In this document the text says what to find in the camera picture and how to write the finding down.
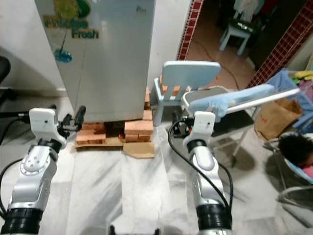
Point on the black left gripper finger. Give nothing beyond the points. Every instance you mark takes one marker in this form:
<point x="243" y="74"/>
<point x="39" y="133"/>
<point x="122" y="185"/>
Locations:
<point x="67" y="121"/>
<point x="80" y="116"/>

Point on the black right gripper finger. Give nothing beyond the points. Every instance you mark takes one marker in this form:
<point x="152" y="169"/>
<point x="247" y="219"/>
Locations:
<point x="175" y="121"/>

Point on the silver fridge with fruit sticker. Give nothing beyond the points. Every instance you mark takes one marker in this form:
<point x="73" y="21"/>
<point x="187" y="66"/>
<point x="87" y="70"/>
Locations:
<point x="107" y="63"/>

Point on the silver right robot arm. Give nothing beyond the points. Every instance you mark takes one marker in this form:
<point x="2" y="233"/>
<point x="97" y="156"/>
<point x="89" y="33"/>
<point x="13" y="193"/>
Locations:
<point x="205" y="181"/>

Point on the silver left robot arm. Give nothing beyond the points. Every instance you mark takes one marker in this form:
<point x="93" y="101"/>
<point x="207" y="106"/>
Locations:
<point x="32" y="183"/>

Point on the brown cardboard sheet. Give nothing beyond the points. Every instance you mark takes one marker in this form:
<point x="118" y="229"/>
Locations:
<point x="139" y="150"/>

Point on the ironing board with blue cover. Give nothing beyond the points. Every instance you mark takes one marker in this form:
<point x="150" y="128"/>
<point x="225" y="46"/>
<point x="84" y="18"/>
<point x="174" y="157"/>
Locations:
<point x="225" y="100"/>

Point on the light blue plastic chair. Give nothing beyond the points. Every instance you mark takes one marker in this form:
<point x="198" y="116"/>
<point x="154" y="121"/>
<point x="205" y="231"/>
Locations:
<point x="190" y="73"/>

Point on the black office chair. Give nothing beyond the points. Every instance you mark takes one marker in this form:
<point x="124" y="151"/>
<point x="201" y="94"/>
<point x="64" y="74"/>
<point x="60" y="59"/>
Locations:
<point x="4" y="68"/>

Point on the brown paper bag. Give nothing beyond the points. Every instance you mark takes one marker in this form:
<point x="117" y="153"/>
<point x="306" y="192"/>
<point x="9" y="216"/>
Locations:
<point x="276" y="120"/>

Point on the light blue plastic kids table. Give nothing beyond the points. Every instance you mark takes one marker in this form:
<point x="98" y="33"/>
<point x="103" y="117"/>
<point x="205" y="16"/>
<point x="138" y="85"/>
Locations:
<point x="239" y="32"/>

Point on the child's dark-haired head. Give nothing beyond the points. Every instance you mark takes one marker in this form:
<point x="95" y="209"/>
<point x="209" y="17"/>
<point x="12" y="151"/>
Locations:
<point x="293" y="147"/>

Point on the yellow cloth item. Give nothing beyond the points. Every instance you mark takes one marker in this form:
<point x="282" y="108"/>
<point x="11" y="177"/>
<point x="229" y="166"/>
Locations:
<point x="303" y="75"/>

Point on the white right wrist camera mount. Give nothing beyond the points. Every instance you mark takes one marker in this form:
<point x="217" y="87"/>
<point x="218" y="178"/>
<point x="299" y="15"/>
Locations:
<point x="203" y="125"/>

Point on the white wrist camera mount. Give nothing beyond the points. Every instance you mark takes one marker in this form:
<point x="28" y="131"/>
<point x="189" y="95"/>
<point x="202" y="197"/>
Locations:
<point x="203" y="125"/>
<point x="44" y="125"/>

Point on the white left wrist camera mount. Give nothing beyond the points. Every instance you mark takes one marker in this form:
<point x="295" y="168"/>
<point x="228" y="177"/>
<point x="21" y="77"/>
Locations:
<point x="44" y="125"/>

